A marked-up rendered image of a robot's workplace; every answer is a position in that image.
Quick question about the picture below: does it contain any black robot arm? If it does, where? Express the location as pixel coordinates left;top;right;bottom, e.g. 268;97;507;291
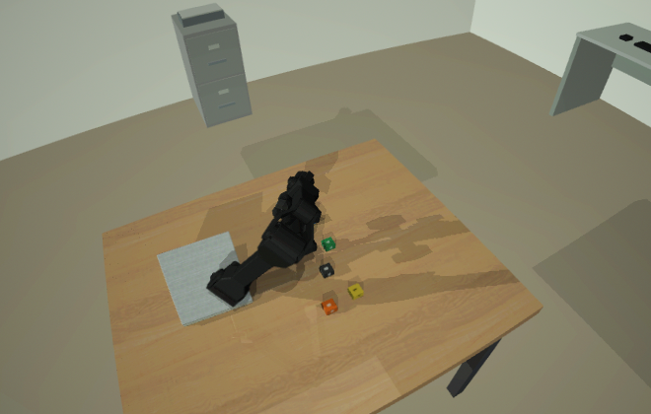
207;171;322;307

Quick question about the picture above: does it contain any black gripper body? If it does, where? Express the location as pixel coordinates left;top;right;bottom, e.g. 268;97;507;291
272;207;317;255

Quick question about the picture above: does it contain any green block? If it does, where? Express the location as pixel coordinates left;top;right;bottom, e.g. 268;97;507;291
322;237;335;251

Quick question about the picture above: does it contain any yellow block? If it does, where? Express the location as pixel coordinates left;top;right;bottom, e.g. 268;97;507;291
348;283;364;301

